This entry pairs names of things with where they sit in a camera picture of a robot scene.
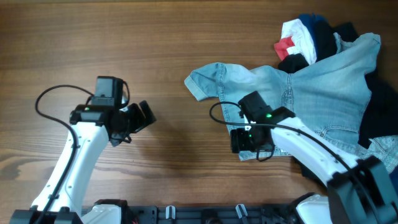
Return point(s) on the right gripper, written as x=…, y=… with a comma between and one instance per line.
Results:
x=237, y=140

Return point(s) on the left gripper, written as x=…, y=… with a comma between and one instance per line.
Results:
x=137, y=116

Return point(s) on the light blue denim shorts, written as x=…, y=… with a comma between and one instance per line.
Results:
x=330, y=96

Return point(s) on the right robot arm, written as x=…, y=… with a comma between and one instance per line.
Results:
x=359, y=190

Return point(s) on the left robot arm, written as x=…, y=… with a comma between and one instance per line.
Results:
x=92, y=128

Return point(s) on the white red garment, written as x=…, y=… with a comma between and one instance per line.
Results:
x=296, y=39

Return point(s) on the navy blue garment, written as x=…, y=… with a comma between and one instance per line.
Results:
x=309, y=20

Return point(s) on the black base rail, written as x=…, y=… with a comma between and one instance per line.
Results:
x=264, y=214

